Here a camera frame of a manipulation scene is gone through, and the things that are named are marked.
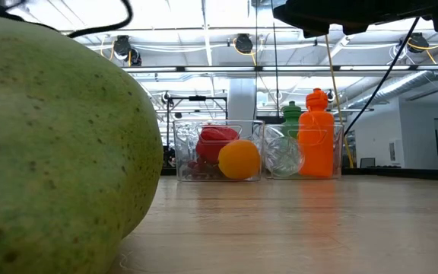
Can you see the green pear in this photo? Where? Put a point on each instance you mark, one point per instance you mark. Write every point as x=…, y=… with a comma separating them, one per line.
x=51, y=152

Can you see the clear plastic water bottle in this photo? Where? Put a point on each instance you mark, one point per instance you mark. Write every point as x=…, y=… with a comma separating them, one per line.
x=283, y=156

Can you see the orange plastic bottle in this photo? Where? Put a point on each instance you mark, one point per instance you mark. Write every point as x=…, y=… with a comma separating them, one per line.
x=316, y=141

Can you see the black background rig frame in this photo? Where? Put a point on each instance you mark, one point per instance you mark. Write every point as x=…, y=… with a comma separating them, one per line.
x=197, y=98

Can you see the red grape bunch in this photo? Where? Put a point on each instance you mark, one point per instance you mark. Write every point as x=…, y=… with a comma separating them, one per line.
x=202, y=170

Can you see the green plastic bottle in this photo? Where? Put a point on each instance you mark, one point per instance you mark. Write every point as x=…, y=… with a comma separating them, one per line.
x=292, y=114

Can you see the orange fruit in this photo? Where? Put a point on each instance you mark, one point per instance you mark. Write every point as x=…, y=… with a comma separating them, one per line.
x=239, y=160

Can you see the clear plastic bin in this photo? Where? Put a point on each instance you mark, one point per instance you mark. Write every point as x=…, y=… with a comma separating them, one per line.
x=338, y=152
x=185, y=152

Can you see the red bell pepper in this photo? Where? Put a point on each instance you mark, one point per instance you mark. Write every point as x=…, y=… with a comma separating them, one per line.
x=213, y=142

